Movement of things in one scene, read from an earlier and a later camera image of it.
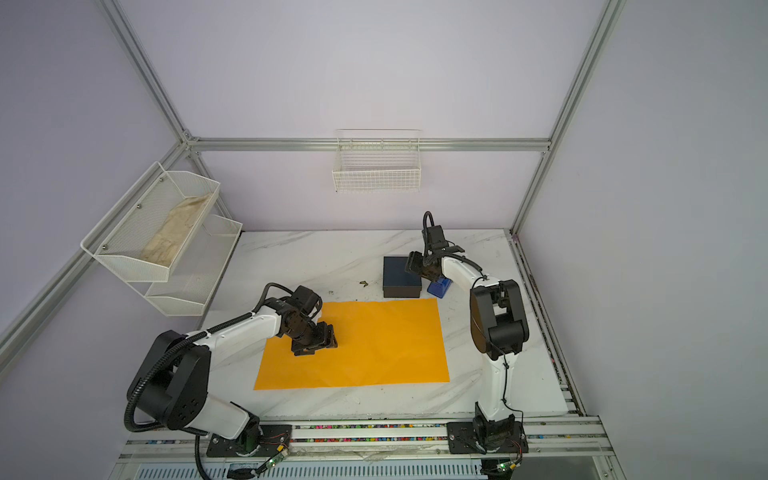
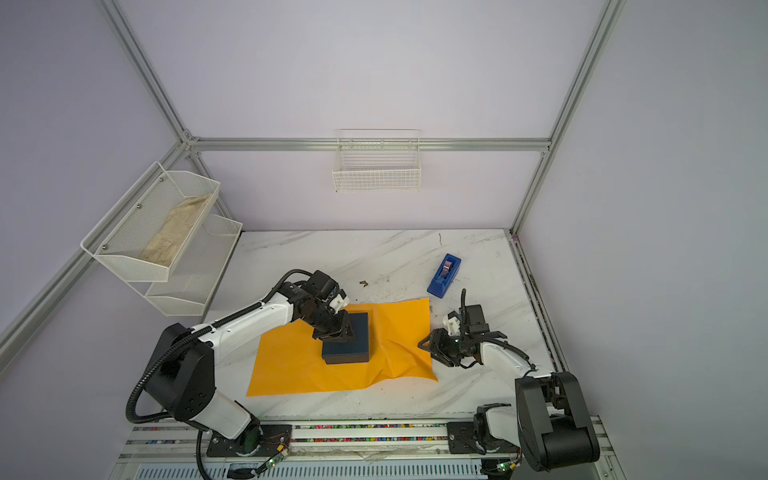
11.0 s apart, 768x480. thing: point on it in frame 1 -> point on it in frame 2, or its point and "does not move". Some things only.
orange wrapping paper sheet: (378, 342) does not move
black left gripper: (325, 331) -> (339, 334)
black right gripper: (412, 265) -> (439, 339)
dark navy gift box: (397, 282) -> (353, 351)
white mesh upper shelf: (153, 225) does not move
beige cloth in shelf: (162, 247) does not move
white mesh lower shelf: (195, 268) does not move
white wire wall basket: (378, 160) does not move
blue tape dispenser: (439, 287) does not move
